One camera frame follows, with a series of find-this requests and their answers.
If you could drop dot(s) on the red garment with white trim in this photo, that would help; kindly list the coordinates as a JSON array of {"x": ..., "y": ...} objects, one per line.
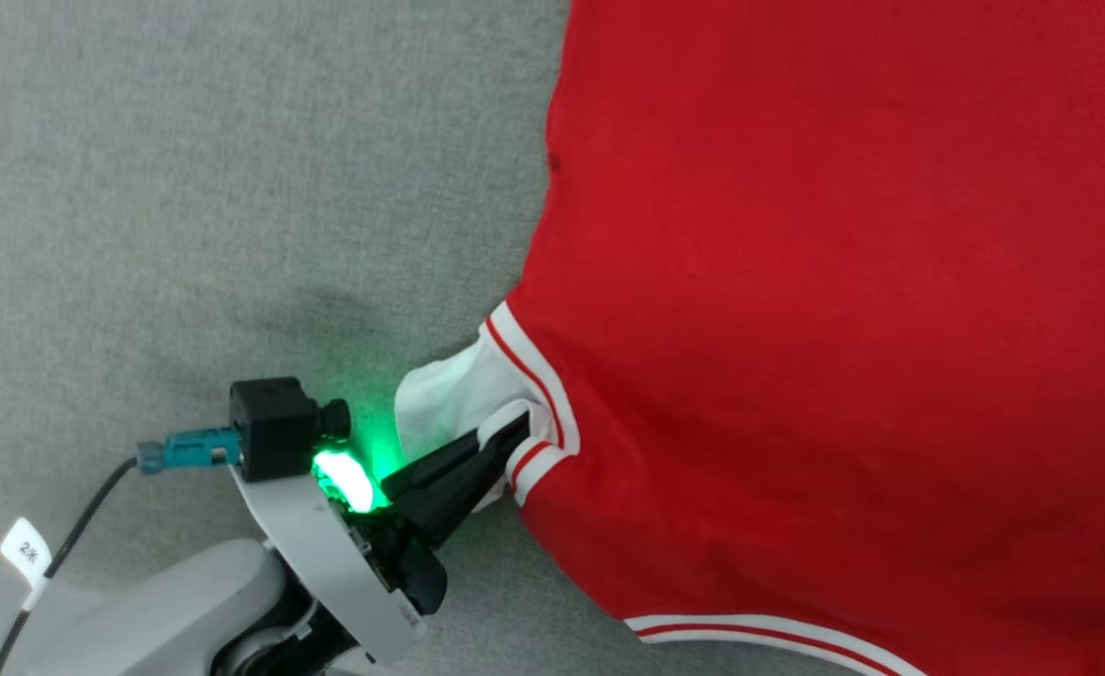
[{"x": 796, "y": 282}]

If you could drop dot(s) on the teal left camera connector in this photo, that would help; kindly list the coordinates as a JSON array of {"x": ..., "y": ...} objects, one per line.
[{"x": 191, "y": 449}]

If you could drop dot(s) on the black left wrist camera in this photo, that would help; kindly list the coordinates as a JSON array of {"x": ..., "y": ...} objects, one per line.
[{"x": 275, "y": 427}]

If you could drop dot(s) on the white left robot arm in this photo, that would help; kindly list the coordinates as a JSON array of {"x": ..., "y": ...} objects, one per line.
[{"x": 167, "y": 601}]

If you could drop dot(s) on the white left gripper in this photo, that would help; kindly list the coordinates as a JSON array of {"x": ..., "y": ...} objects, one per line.
[{"x": 327, "y": 554}]

